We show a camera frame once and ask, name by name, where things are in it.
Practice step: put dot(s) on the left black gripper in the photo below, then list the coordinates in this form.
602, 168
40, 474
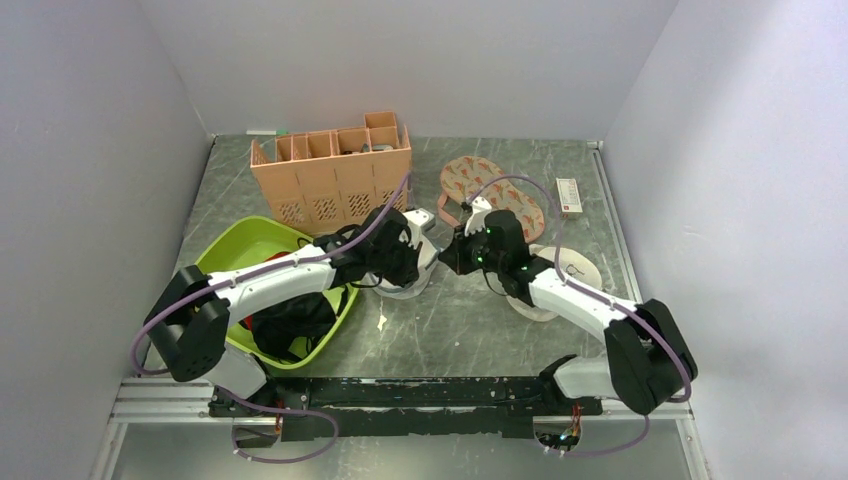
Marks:
409, 271

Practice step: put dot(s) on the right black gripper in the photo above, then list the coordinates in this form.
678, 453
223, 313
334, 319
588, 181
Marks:
456, 254

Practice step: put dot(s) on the white round mesh laundry bag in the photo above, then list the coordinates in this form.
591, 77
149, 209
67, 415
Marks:
386, 289

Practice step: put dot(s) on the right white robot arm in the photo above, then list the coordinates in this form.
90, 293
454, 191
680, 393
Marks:
646, 362

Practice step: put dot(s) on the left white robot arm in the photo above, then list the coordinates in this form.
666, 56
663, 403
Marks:
189, 322

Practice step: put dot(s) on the small white red box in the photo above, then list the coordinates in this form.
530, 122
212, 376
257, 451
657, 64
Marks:
569, 196

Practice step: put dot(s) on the orange plastic organizer box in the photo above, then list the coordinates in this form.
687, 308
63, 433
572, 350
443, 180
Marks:
319, 181

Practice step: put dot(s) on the black garment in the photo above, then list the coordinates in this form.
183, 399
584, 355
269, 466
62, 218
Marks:
292, 329

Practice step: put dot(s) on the green plastic basin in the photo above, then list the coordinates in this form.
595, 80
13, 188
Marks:
255, 239

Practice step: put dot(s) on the green white marker pen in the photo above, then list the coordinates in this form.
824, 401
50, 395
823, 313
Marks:
267, 133

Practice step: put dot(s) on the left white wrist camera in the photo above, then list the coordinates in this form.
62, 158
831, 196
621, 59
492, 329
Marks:
418, 222

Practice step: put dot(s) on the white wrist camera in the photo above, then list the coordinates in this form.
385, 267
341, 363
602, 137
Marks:
418, 222
480, 208

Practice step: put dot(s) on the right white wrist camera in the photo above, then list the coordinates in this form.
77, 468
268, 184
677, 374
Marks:
480, 208

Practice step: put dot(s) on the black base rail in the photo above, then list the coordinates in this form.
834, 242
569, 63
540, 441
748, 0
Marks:
311, 408

